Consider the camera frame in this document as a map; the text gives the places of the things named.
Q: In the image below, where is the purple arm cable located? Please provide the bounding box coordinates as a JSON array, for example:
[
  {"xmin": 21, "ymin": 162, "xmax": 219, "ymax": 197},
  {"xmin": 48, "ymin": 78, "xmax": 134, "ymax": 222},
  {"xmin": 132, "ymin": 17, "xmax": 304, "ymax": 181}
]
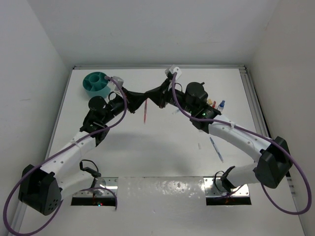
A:
[
  {"xmin": 2, "ymin": 75, "xmax": 128, "ymax": 236},
  {"xmin": 171, "ymin": 72, "xmax": 311, "ymax": 216}
]

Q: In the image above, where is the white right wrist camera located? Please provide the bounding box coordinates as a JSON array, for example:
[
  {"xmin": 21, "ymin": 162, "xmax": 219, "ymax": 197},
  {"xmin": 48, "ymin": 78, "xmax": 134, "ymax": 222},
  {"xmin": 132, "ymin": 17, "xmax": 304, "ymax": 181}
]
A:
[{"xmin": 165, "ymin": 65, "xmax": 182, "ymax": 80}]

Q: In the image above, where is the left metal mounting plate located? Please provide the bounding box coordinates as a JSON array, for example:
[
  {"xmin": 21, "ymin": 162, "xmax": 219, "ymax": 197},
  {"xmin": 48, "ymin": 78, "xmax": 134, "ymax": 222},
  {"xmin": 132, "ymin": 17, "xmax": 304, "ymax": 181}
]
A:
[{"xmin": 72, "ymin": 177, "xmax": 118, "ymax": 198}]

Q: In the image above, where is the aluminium frame rail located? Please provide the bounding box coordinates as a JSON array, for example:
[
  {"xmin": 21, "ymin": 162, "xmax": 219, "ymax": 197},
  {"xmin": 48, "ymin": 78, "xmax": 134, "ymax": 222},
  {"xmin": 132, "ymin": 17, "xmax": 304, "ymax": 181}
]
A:
[{"xmin": 239, "ymin": 66, "xmax": 271, "ymax": 138}]

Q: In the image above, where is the blue cap glue bottle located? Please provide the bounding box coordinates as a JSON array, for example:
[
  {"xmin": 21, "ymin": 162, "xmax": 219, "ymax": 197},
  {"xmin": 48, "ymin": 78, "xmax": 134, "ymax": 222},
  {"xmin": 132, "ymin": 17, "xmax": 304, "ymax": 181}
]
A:
[{"xmin": 217, "ymin": 100, "xmax": 225, "ymax": 111}]

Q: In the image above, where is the metal mounting plate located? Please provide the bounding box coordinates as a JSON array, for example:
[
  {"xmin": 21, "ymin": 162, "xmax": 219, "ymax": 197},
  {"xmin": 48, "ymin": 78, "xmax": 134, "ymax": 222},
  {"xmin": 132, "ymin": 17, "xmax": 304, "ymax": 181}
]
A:
[
  {"xmin": 203, "ymin": 177, "xmax": 250, "ymax": 199},
  {"xmin": 72, "ymin": 177, "xmax": 118, "ymax": 198}
]

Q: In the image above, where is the blue syringe pen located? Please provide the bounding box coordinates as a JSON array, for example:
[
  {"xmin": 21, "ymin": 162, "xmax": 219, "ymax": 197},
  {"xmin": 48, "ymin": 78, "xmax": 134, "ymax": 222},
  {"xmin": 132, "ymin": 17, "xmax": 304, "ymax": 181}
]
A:
[{"xmin": 172, "ymin": 109, "xmax": 180, "ymax": 115}]

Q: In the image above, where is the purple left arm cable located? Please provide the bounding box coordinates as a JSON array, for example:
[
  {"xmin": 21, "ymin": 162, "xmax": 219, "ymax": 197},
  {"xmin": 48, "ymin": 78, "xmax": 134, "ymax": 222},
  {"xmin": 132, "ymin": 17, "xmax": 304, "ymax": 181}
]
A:
[{"xmin": 2, "ymin": 75, "xmax": 128, "ymax": 236}]

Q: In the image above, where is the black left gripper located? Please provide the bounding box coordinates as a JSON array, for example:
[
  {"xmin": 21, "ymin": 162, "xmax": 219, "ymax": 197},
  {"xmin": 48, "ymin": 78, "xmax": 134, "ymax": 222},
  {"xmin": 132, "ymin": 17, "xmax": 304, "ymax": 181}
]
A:
[{"xmin": 100, "ymin": 86, "xmax": 146, "ymax": 124}]

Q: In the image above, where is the red and white pen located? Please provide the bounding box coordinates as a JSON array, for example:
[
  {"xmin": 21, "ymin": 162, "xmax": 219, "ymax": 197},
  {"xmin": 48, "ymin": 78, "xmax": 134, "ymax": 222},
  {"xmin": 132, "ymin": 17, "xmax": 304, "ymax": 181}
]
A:
[{"xmin": 143, "ymin": 99, "xmax": 148, "ymax": 124}]

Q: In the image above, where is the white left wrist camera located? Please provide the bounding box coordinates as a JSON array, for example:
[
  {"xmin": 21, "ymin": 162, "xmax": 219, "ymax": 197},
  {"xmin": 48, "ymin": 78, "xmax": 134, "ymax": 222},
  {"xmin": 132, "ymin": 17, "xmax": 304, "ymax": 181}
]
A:
[{"xmin": 107, "ymin": 76, "xmax": 124, "ymax": 91}]

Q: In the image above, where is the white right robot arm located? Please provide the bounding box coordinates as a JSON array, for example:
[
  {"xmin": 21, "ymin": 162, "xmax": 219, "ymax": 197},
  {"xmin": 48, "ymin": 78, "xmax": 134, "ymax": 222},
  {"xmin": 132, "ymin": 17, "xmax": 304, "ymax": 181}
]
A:
[{"xmin": 145, "ymin": 82, "xmax": 292, "ymax": 192}]

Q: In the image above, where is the black cable at base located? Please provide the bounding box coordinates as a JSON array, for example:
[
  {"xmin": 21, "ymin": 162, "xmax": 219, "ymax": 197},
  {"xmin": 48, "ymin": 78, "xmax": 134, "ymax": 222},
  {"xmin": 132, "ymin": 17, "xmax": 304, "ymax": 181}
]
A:
[{"xmin": 214, "ymin": 169, "xmax": 229, "ymax": 195}]

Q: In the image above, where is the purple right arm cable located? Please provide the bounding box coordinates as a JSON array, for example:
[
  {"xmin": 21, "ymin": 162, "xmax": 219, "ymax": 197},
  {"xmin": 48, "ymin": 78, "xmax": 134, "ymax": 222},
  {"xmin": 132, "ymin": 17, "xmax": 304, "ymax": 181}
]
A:
[{"xmin": 171, "ymin": 72, "xmax": 311, "ymax": 216}]

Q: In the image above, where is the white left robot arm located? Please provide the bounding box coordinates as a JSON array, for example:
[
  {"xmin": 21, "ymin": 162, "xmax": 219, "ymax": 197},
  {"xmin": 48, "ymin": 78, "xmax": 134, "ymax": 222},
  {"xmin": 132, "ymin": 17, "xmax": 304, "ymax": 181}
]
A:
[{"xmin": 18, "ymin": 88, "xmax": 147, "ymax": 216}]

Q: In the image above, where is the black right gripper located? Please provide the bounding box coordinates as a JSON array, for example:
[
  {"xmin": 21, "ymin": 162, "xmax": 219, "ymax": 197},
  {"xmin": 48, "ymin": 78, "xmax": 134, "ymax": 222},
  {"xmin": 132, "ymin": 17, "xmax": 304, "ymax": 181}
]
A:
[{"xmin": 144, "ymin": 78, "xmax": 195, "ymax": 114}]

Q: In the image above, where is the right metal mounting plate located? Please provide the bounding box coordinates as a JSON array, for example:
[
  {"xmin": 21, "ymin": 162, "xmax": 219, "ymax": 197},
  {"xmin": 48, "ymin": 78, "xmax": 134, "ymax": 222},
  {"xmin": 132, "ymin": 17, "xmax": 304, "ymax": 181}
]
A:
[{"xmin": 203, "ymin": 177, "xmax": 250, "ymax": 199}]

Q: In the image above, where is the teal round organizer container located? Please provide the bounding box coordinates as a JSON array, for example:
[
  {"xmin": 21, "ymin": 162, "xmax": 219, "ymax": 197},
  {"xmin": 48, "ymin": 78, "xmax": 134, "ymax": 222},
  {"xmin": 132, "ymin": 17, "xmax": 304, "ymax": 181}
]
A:
[{"xmin": 83, "ymin": 72, "xmax": 111, "ymax": 98}]

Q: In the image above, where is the blue and white pen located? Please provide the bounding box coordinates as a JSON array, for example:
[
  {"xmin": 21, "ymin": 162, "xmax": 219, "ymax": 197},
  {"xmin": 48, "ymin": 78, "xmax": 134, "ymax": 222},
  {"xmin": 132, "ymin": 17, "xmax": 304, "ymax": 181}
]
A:
[{"xmin": 210, "ymin": 137, "xmax": 224, "ymax": 163}]

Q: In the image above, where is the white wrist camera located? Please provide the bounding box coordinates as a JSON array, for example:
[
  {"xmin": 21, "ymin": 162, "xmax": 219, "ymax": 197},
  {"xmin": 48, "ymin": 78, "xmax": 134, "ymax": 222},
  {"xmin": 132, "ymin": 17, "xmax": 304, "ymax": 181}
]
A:
[
  {"xmin": 165, "ymin": 65, "xmax": 182, "ymax": 80},
  {"xmin": 107, "ymin": 76, "xmax": 124, "ymax": 91}
]

